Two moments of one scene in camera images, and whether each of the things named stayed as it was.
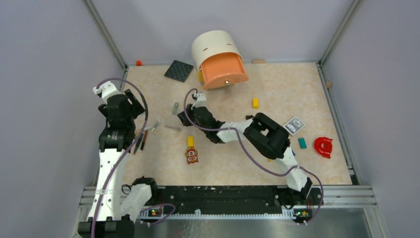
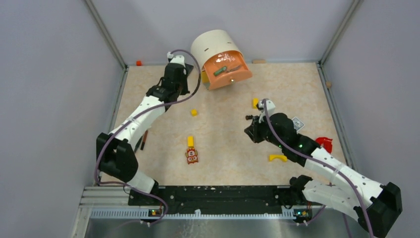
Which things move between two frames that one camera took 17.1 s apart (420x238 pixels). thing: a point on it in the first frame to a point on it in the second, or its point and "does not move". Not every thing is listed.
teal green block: x=175 y=108 to x=220 y=71
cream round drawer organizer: x=208 y=43 does not move
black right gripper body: x=188 y=121 to x=261 y=132
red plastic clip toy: x=323 y=146 does not move
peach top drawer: x=222 y=69 does not move
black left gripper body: x=131 y=122 to x=182 y=88
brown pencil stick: x=143 y=140 does not move
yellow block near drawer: x=255 y=104 does not move
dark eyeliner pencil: x=138 y=141 does not move
